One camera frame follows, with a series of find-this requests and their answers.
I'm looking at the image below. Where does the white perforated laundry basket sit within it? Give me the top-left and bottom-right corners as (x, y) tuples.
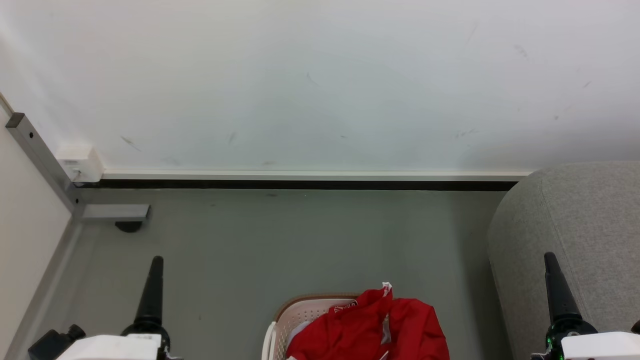
(261, 293), (372, 360)

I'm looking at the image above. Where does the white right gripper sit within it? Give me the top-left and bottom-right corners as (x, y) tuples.
(531, 252), (640, 360)

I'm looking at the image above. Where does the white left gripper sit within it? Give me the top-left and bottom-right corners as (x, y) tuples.
(57, 255), (184, 360)

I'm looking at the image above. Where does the grey fabric sofa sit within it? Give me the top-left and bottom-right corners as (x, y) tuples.
(487, 161), (640, 360)

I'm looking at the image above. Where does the grey metal foot bar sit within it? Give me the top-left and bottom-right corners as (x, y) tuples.
(80, 204), (151, 222)

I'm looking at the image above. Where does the red garment wide white stripe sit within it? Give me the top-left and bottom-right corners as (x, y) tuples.
(285, 282), (451, 360)

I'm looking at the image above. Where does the grey metal partition post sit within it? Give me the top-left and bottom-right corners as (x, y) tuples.
(5, 112), (87, 222)

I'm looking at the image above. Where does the white partition panel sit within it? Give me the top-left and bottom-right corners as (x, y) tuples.
(0, 95), (76, 360)

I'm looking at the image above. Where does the white wall socket box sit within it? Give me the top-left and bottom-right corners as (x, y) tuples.
(56, 145), (105, 183)

